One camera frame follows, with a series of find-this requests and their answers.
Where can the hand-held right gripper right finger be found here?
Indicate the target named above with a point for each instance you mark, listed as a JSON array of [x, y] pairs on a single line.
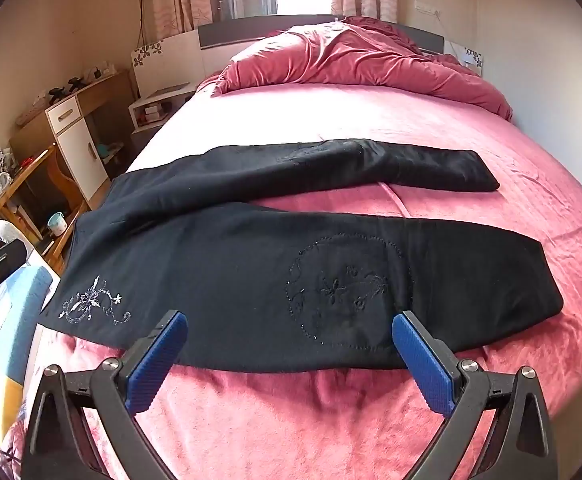
[[423, 365]]

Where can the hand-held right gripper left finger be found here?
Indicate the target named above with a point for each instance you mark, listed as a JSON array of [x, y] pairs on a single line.
[[156, 360]]

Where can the black pants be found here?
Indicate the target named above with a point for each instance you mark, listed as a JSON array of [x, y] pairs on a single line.
[[221, 260]]

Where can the teal cup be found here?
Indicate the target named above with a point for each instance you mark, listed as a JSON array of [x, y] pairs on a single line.
[[57, 222]]

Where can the wooden side table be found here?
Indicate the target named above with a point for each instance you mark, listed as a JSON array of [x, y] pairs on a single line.
[[26, 170]]

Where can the wooden desk with white cabinet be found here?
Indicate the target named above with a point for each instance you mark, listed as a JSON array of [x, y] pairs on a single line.
[[78, 155]]

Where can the teal bag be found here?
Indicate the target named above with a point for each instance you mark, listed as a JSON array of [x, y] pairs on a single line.
[[108, 151]]

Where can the black clamps on desk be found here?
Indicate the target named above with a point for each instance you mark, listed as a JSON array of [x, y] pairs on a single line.
[[66, 87]]

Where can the books in nightstand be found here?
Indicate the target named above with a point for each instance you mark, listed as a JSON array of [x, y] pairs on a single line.
[[153, 114]]

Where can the white nightstand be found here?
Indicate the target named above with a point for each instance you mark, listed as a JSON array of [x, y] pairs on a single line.
[[163, 94]]

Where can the white floral headboard panel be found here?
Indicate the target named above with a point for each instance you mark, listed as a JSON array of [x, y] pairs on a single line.
[[473, 60], [166, 65]]

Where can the bed with pink sheet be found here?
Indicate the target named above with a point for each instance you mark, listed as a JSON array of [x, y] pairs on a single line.
[[321, 110]]

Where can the red duvet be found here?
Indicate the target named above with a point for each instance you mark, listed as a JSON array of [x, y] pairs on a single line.
[[346, 65]]

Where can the dark grey headboard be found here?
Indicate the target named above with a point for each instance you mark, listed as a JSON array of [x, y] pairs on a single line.
[[221, 35]]

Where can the white wall socket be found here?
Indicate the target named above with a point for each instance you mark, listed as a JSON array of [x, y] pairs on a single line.
[[427, 8]]

